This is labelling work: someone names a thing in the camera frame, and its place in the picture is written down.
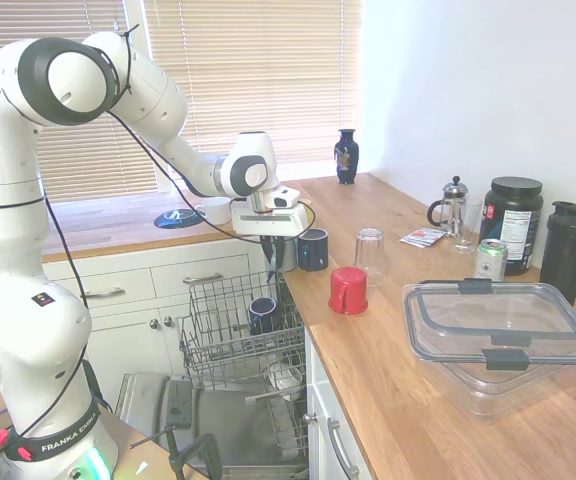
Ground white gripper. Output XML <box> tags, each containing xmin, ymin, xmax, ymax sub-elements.
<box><xmin>230</xmin><ymin>199</ymin><xmax>311</xmax><ymax>274</ymax></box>

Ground grey mug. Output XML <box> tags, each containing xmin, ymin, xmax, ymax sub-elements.
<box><xmin>280</xmin><ymin>236</ymin><xmax>300</xmax><ymax>274</ymax></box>

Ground navy mug with white mark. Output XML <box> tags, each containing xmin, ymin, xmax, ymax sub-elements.
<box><xmin>296</xmin><ymin>227</ymin><xmax>331</xmax><ymax>273</ymax></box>

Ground navy mug with light rim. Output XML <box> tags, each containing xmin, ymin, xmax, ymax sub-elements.
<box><xmin>247</xmin><ymin>296</ymin><xmax>279</xmax><ymax>337</ymax></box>

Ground red mug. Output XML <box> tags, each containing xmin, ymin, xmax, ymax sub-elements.
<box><xmin>327</xmin><ymin>266</ymin><xmax>370</xmax><ymax>316</ymax></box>

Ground steel dishwasher door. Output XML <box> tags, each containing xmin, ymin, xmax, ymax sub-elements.
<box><xmin>113</xmin><ymin>372</ymin><xmax>314</xmax><ymax>477</ymax></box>

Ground white teacup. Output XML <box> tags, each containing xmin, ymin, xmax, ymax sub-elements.
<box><xmin>194</xmin><ymin>196</ymin><xmax>234</xmax><ymax>226</ymax></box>

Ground clear plastic tumbler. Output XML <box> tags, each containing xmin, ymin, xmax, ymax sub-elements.
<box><xmin>353</xmin><ymin>227</ymin><xmax>387</xmax><ymax>288</ymax></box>

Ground blue round plate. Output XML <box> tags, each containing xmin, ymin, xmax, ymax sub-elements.
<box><xmin>153</xmin><ymin>206</ymin><xmax>207</xmax><ymax>231</ymax></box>

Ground dark blue painted vase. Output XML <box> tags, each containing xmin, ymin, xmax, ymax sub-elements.
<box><xmin>333</xmin><ymin>128</ymin><xmax>361</xmax><ymax>187</ymax></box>

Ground white bowl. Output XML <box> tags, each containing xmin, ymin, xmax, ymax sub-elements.
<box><xmin>266</xmin><ymin>360</ymin><xmax>306</xmax><ymax>393</ymax></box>

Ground red white paper packets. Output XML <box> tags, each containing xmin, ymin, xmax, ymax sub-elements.
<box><xmin>399</xmin><ymin>227</ymin><xmax>447</xmax><ymax>249</ymax></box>

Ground beige slatted window blind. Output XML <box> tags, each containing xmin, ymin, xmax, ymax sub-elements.
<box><xmin>142</xmin><ymin>0</ymin><xmax>364</xmax><ymax>177</ymax></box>
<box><xmin>0</xmin><ymin>0</ymin><xmax>160</xmax><ymax>204</ymax></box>

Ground glass french press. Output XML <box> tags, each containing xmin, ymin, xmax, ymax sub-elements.
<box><xmin>427</xmin><ymin>175</ymin><xmax>471</xmax><ymax>238</ymax></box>

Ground tall clear drinking glass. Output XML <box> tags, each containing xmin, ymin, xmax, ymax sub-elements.
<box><xmin>451</xmin><ymin>198</ymin><xmax>484</xmax><ymax>256</ymax></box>

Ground silver green drink can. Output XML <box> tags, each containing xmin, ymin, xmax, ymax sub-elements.
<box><xmin>472</xmin><ymin>238</ymin><xmax>511</xmax><ymax>282</ymax></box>

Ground clear lid with black clips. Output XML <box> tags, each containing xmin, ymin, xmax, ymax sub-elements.
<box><xmin>401</xmin><ymin>278</ymin><xmax>576</xmax><ymax>373</ymax></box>

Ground black protein powder tub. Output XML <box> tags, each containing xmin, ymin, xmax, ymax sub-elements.
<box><xmin>478</xmin><ymin>176</ymin><xmax>545</xmax><ymax>277</ymax></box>

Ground clear plastic food container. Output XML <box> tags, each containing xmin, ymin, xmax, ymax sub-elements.
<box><xmin>410</xmin><ymin>344</ymin><xmax>576</xmax><ymax>419</ymax></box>

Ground black shaker bottle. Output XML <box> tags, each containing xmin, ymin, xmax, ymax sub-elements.
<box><xmin>539</xmin><ymin>200</ymin><xmax>576</xmax><ymax>308</ymax></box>

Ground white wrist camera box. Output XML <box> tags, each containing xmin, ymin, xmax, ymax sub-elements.
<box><xmin>265</xmin><ymin>185</ymin><xmax>304</xmax><ymax>211</ymax></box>

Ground metal drawer handle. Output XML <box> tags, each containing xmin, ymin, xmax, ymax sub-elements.
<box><xmin>183</xmin><ymin>271</ymin><xmax>225</xmax><ymax>286</ymax></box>
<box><xmin>82</xmin><ymin>285</ymin><xmax>127</xmax><ymax>299</ymax></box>

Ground lower dishwasher wire rack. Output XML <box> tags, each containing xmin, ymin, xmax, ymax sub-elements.
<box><xmin>244</xmin><ymin>349</ymin><xmax>312</xmax><ymax>452</ymax></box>

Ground long metal cabinet handle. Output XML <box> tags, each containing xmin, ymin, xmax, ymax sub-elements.
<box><xmin>326</xmin><ymin>418</ymin><xmax>361</xmax><ymax>479</ymax></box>

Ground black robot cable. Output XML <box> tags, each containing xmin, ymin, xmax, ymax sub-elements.
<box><xmin>0</xmin><ymin>23</ymin><xmax>317</xmax><ymax>459</ymax></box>

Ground black camera clamp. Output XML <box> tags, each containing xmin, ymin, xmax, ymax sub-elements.
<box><xmin>129</xmin><ymin>423</ymin><xmax>224</xmax><ymax>480</ymax></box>

